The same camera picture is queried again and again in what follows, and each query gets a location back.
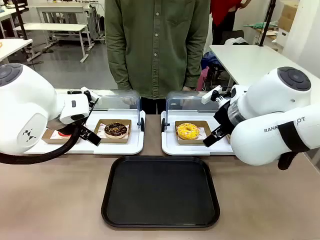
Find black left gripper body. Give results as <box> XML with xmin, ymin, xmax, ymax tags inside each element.
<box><xmin>48</xmin><ymin>113</ymin><xmax>85</xmax><ymax>137</ymax></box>

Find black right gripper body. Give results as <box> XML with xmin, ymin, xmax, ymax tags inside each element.
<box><xmin>213</xmin><ymin>100</ymin><xmax>238</xmax><ymax>134</ymax></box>

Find person's left forearm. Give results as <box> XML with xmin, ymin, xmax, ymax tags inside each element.
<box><xmin>184</xmin><ymin>42</ymin><xmax>209</xmax><ymax>89</ymax></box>

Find person's right forearm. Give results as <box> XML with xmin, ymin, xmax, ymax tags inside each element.
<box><xmin>106</xmin><ymin>42</ymin><xmax>132</xmax><ymax>91</ymax></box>

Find red glazed donut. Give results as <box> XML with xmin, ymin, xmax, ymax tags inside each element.
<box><xmin>55</xmin><ymin>129</ymin><xmax>74</xmax><ymax>139</ymax></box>

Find chocolate donut with nuts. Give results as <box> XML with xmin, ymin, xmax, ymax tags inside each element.
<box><xmin>103</xmin><ymin>121</ymin><xmax>129</xmax><ymax>139</ymax></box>

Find yellow sprinkled donut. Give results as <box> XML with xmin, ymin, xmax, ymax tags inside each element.
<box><xmin>176</xmin><ymin>122</ymin><xmax>201</xmax><ymax>141</ymax></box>

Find black plastic serving tray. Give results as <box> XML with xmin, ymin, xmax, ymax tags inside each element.
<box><xmin>100</xmin><ymin>155</ymin><xmax>221</xmax><ymax>229</ymax></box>

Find person's right hand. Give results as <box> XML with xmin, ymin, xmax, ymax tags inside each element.
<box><xmin>122</xmin><ymin>96</ymin><xmax>137</xmax><ymax>109</ymax></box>

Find white display case base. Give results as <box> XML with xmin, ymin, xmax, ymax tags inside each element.
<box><xmin>23</xmin><ymin>109</ymin><xmax>147</xmax><ymax>156</ymax></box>
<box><xmin>160</xmin><ymin>110</ymin><xmax>236</xmax><ymax>157</ymax></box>

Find clear display case lid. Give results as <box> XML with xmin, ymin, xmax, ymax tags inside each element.
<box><xmin>165</xmin><ymin>90</ymin><xmax>226</xmax><ymax>131</ymax></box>
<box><xmin>86</xmin><ymin>89</ymin><xmax>142</xmax><ymax>132</ymax></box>

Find blue and pink clothes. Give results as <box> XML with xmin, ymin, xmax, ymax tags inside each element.
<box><xmin>197</xmin><ymin>51</ymin><xmax>221</xmax><ymax>92</ymax></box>

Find large white table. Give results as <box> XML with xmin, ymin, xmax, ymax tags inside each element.
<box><xmin>208</xmin><ymin>44</ymin><xmax>305</xmax><ymax>89</ymax></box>

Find white plastic bag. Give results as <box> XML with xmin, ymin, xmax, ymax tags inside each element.
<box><xmin>223</xmin><ymin>36</ymin><xmax>251</xmax><ymax>47</ymax></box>

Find black office chair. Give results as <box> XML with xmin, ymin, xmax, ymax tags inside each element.
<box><xmin>219</xmin><ymin>29</ymin><xmax>245</xmax><ymax>46</ymax></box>

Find white desk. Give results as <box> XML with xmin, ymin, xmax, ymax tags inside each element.
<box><xmin>12</xmin><ymin>23</ymin><xmax>96</xmax><ymax>64</ymax></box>
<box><xmin>34</xmin><ymin>1</ymin><xmax>101</xmax><ymax>41</ymax></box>
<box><xmin>0</xmin><ymin>38</ymin><xmax>34</xmax><ymax>64</ymax></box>

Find green item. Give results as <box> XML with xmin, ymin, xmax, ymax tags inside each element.
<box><xmin>245</xmin><ymin>21</ymin><xmax>268</xmax><ymax>30</ymax></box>

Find person in green shirt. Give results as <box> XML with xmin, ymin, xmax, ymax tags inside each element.
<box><xmin>104</xmin><ymin>0</ymin><xmax>212</xmax><ymax>116</ymax></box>

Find white storage box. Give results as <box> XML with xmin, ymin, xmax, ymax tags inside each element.
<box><xmin>276</xmin><ymin>27</ymin><xmax>291</xmax><ymax>47</ymax></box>

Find black tripod pole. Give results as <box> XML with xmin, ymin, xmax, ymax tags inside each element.
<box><xmin>258</xmin><ymin>0</ymin><xmax>277</xmax><ymax>48</ymax></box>

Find person in red top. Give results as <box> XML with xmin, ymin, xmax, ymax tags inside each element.
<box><xmin>209</xmin><ymin>0</ymin><xmax>251</xmax><ymax>46</ymax></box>

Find black stand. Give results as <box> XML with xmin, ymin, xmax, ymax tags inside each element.
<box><xmin>10</xmin><ymin>0</ymin><xmax>45</xmax><ymax>63</ymax></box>

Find large cardboard box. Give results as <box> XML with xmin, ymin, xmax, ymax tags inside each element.
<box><xmin>277</xmin><ymin>0</ymin><xmax>300</xmax><ymax>34</ymax></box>

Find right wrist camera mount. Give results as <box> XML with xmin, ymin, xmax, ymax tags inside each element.
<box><xmin>201</xmin><ymin>85</ymin><xmax>232</xmax><ymax>106</ymax></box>

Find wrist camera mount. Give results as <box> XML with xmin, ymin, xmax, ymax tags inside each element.
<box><xmin>201</xmin><ymin>85</ymin><xmax>232</xmax><ymax>106</ymax></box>
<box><xmin>67</xmin><ymin>86</ymin><xmax>100</xmax><ymax>107</ymax></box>

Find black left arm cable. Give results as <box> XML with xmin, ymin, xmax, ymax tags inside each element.
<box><xmin>0</xmin><ymin>122</ymin><xmax>85</xmax><ymax>165</ymax></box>

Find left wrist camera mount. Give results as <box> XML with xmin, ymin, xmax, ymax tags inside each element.
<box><xmin>67</xmin><ymin>86</ymin><xmax>100</xmax><ymax>107</ymax></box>

